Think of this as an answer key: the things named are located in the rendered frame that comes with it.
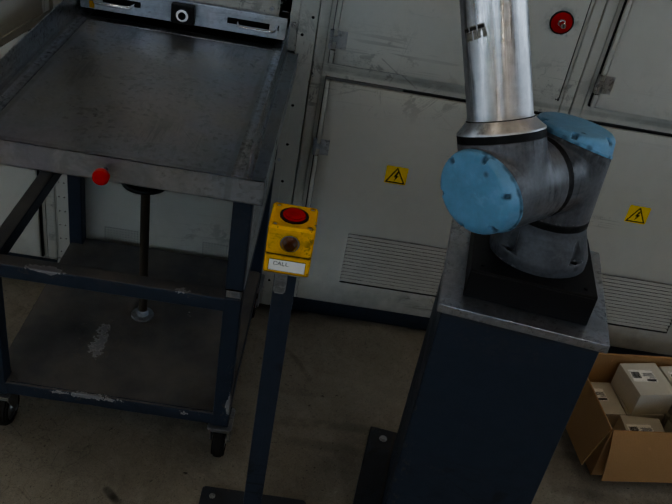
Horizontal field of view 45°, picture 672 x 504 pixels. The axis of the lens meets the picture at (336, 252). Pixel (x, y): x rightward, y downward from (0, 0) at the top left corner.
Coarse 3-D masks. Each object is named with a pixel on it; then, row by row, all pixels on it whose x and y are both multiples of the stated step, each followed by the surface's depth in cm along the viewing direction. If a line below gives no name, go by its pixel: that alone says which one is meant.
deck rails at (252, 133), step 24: (72, 0) 208; (48, 24) 194; (72, 24) 207; (24, 48) 181; (48, 48) 193; (0, 72) 170; (24, 72) 181; (0, 96) 170; (264, 96) 190; (264, 120) 175; (240, 168) 161
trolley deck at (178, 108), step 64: (64, 64) 188; (128, 64) 193; (192, 64) 199; (256, 64) 205; (0, 128) 160; (64, 128) 164; (128, 128) 168; (192, 128) 172; (192, 192) 161; (256, 192) 160
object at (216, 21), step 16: (80, 0) 213; (112, 0) 212; (128, 0) 212; (144, 0) 212; (160, 0) 212; (176, 0) 211; (144, 16) 214; (160, 16) 214; (208, 16) 213; (224, 16) 213; (240, 16) 213; (256, 16) 213; (272, 16) 213; (288, 16) 214; (240, 32) 215; (256, 32) 215
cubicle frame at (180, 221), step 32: (320, 0) 207; (64, 192) 243; (96, 192) 242; (128, 192) 241; (64, 224) 249; (96, 224) 248; (128, 224) 248; (160, 224) 247; (192, 224) 246; (224, 224) 246; (224, 256) 252
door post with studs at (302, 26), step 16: (304, 0) 207; (304, 16) 209; (304, 32) 211; (288, 48) 215; (304, 48) 214; (304, 64) 216; (304, 80) 219; (304, 96) 221; (288, 128) 227; (288, 144) 230; (288, 160) 233; (288, 176) 236; (288, 192) 239
